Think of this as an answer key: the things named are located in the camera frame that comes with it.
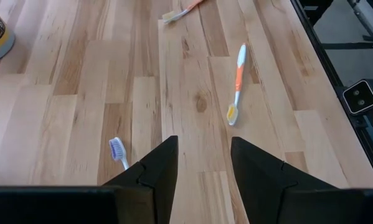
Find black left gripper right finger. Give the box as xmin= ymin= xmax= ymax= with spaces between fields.
xmin=230 ymin=136 xmax=339 ymax=224

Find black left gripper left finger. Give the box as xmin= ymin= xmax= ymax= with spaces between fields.
xmin=102 ymin=135 xmax=179 ymax=224

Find purple and white toothbrush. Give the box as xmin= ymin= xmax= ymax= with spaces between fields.
xmin=108 ymin=136 xmax=131 ymax=171

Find orange toothbrush yellow bristles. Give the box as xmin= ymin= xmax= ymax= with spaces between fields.
xmin=225 ymin=42 xmax=247 ymax=127

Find orange toothbrush cream bristles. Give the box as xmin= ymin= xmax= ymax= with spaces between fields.
xmin=161 ymin=0 xmax=205 ymax=26

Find silver aluminium extrusion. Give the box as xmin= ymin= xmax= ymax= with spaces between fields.
xmin=347 ymin=0 xmax=373 ymax=42

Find black aluminium table frame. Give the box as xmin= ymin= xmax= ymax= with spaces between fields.
xmin=290 ymin=0 xmax=373 ymax=188

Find black table-level camera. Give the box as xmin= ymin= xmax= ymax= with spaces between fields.
xmin=335 ymin=77 xmax=373 ymax=126

